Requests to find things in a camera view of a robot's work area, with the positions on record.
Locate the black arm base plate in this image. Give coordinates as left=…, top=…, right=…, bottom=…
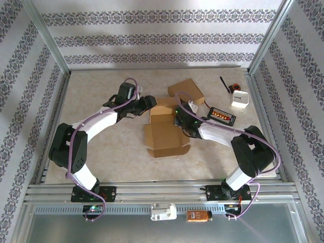
left=206, top=184, right=252, bottom=203
left=70, top=186, right=117, bottom=203

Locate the grey metal sheet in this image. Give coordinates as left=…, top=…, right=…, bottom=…
left=15, top=202, right=311, bottom=243

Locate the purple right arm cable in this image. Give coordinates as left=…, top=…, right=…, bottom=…
left=175, top=91, right=282, bottom=220

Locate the orange battery pack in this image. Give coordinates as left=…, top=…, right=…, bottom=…
left=186, top=210, right=213, bottom=223

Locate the aluminium cross bar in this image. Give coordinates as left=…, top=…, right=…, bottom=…
left=68, top=65, right=250, bottom=71

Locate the controller board with green light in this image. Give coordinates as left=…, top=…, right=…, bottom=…
left=82, top=205, right=104, bottom=214

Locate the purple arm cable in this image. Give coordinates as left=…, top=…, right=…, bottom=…
left=65, top=77, right=140, bottom=222
left=175, top=91, right=282, bottom=220

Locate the white plastic dock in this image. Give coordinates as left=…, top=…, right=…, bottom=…
left=150, top=202, right=177, bottom=222

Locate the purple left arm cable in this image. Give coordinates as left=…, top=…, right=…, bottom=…
left=65, top=77, right=140, bottom=222

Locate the aluminium side rail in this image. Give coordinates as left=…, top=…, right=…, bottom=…
left=35, top=72, right=72, bottom=185
left=247, top=72, right=289, bottom=183

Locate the aluminium frame post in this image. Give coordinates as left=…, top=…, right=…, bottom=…
left=249, top=0, right=299, bottom=75
left=21, top=0, right=71, bottom=76

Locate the white square clock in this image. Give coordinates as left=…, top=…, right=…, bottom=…
left=230, top=90, right=251, bottom=109

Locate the perforated metal cable duct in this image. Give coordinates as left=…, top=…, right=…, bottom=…
left=35, top=204, right=226, bottom=216

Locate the brown cardboard box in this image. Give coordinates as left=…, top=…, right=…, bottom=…
left=143, top=97, right=191, bottom=158
left=167, top=78, right=205, bottom=106

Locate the black board with orange connectors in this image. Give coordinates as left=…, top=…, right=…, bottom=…
left=207, top=106, right=237, bottom=127

